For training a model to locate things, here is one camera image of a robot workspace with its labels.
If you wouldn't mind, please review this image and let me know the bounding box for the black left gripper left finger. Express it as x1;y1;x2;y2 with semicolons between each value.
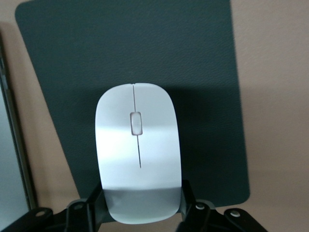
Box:
0;181;114;232

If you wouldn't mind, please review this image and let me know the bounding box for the black mouse pad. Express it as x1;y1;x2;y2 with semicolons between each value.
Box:
14;0;251;216

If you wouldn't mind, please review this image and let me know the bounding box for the silver laptop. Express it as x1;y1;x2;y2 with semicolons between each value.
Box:
0;23;38;213

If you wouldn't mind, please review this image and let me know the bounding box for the white computer mouse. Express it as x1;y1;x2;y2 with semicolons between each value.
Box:
94;83;182;223

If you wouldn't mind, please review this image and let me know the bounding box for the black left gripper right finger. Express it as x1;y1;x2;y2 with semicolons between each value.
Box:
175;179;268;232

